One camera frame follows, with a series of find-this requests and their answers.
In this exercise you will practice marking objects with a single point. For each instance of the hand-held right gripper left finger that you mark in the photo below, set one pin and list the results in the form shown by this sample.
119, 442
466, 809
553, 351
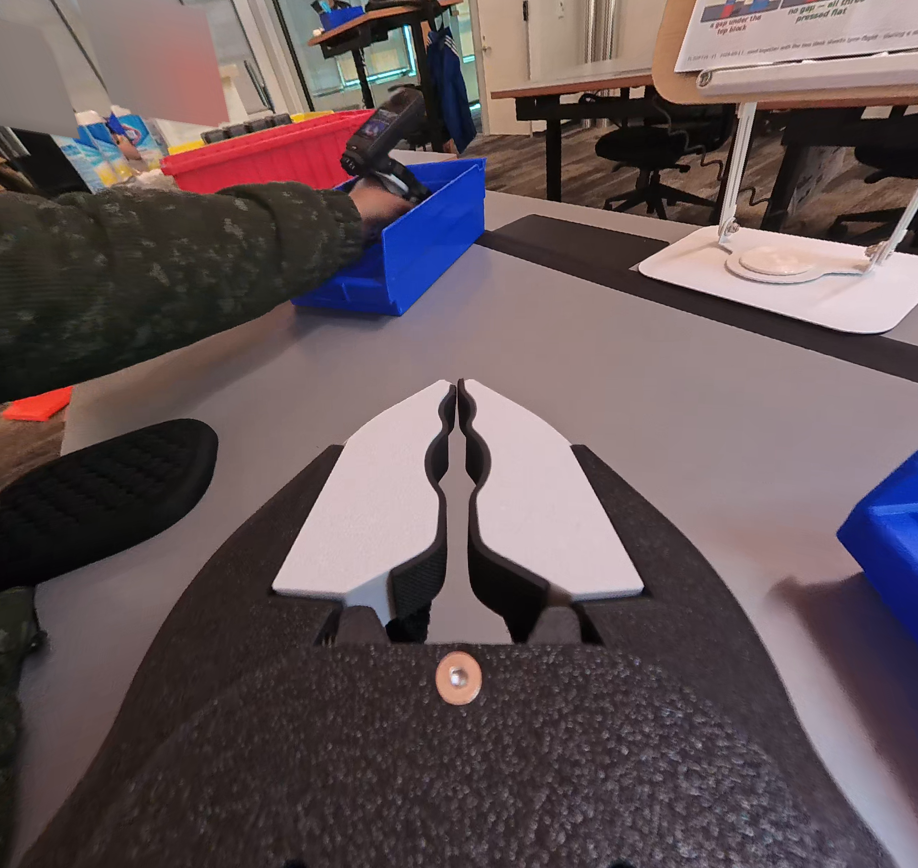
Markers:
366, 516

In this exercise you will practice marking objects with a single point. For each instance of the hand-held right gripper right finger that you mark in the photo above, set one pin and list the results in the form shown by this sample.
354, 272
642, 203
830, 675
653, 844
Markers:
552, 516

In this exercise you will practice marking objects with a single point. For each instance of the blue plastic bin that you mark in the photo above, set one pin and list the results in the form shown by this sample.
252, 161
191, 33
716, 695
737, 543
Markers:
889, 538
430, 244
343, 19

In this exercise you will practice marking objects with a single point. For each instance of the person's left forearm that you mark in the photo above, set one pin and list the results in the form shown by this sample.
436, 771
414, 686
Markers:
158, 272

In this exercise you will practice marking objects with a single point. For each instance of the blue jacket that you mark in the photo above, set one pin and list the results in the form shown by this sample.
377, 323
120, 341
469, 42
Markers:
452, 93

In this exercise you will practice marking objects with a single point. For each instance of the wooden standing desk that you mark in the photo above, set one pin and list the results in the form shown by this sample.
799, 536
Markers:
387, 18

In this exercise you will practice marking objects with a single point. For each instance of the red plastic bin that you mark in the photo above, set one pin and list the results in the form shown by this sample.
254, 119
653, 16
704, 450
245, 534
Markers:
272, 158

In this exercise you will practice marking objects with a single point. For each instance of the wood-edged desk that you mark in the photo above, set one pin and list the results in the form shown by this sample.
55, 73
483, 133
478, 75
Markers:
574, 86

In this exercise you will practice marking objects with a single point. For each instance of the black office chair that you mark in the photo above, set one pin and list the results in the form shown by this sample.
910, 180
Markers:
889, 158
645, 147

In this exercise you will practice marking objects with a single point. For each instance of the black mesh pad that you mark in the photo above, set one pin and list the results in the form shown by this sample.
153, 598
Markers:
93, 495

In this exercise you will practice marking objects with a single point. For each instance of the stack of blue white packs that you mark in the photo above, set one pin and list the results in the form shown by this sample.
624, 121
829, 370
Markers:
100, 150

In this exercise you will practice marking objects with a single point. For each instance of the poster board stand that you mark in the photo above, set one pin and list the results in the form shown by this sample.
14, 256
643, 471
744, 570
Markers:
789, 287

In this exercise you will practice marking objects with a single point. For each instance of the orange traffic cone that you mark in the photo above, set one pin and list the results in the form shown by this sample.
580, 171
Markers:
36, 405

